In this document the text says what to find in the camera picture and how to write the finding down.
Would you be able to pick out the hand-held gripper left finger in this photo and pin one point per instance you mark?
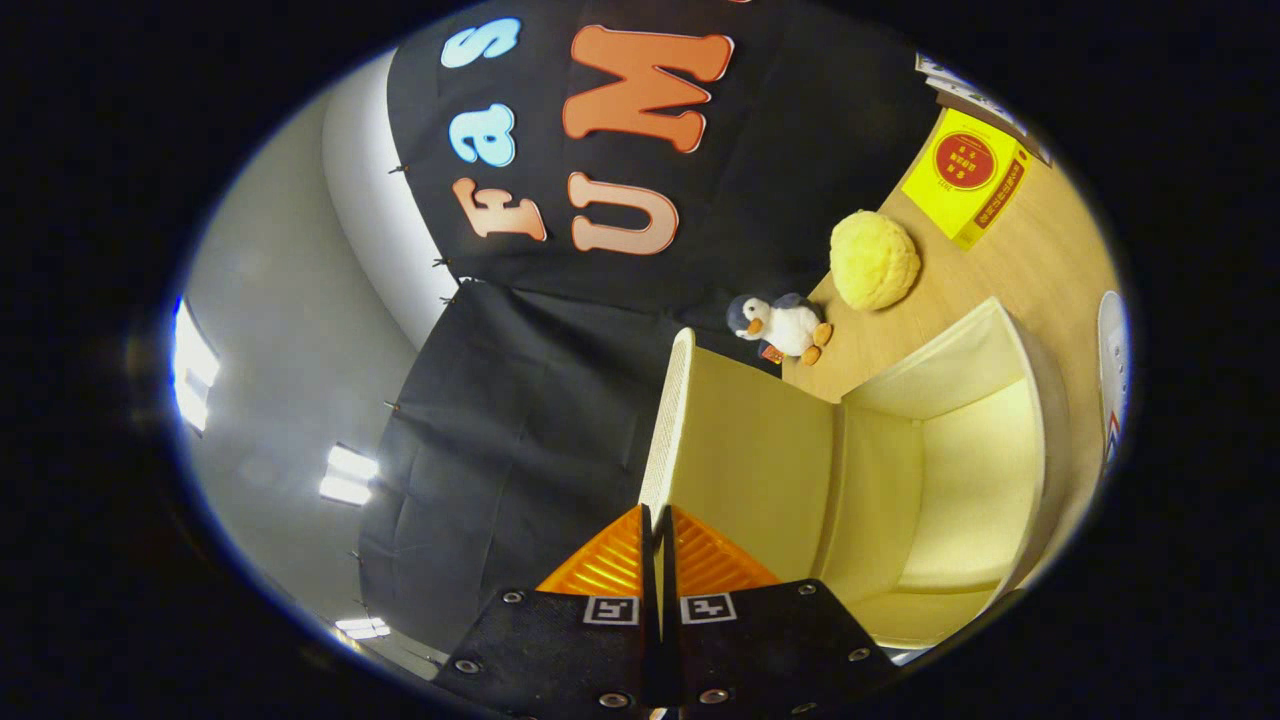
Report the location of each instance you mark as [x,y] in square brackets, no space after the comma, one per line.
[560,650]

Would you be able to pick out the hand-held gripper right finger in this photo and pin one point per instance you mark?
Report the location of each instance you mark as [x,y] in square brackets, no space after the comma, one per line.
[770,650]

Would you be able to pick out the cream fabric storage box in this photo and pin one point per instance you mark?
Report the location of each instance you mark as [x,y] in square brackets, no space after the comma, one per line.
[760,450]

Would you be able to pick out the white shoe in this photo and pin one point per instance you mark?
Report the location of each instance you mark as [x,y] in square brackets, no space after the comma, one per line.
[1115,370]

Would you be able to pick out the ceiling light panel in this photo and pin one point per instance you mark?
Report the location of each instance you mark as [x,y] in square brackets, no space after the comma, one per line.
[348,477]
[362,628]
[192,365]

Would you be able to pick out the black backdrop cloth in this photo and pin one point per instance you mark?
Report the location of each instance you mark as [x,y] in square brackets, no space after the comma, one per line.
[500,430]

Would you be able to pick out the penguin plush toy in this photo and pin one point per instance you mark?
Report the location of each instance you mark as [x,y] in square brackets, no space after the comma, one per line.
[790,325]

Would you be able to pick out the yellow round plush toy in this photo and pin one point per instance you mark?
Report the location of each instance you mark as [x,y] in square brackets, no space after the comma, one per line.
[875,260]

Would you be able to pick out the yellow book with red label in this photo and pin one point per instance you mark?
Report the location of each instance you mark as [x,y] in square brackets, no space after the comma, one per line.
[965,165]

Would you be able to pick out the brown cover book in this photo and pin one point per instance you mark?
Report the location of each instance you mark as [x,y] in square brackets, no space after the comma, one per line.
[1030,145]

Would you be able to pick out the white illustrated book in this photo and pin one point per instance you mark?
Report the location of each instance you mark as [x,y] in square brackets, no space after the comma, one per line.
[975,100]
[938,68]

